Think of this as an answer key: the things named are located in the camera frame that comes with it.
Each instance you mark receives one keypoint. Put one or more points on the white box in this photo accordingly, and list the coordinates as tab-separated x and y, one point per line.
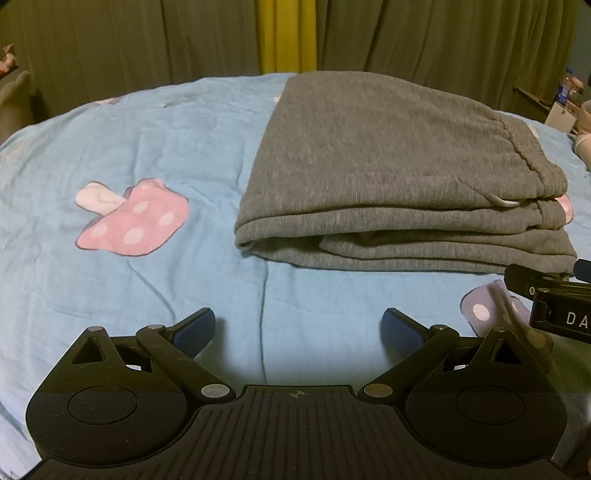
561	117

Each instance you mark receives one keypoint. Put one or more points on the grey pants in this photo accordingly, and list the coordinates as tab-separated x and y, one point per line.
369	161

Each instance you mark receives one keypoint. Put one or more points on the olive green curtain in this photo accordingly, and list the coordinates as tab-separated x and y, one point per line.
138	41
438	41

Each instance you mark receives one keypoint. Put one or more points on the pink toy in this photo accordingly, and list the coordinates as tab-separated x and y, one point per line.
7	57

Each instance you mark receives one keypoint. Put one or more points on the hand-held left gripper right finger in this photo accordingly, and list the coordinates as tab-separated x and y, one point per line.
400	330

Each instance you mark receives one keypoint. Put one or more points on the yellow curtain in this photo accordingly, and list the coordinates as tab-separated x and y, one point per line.
286	34

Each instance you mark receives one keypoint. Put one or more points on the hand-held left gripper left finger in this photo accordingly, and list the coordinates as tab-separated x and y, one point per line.
196	330

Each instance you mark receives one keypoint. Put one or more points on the blue mushroom print blanket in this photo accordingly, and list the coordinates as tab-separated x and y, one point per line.
175	138

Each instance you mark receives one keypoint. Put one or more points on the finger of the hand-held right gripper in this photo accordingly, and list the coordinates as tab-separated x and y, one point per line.
524	279
583	268

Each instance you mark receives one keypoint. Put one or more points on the blue label plastic bottle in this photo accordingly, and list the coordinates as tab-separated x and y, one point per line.
563	90

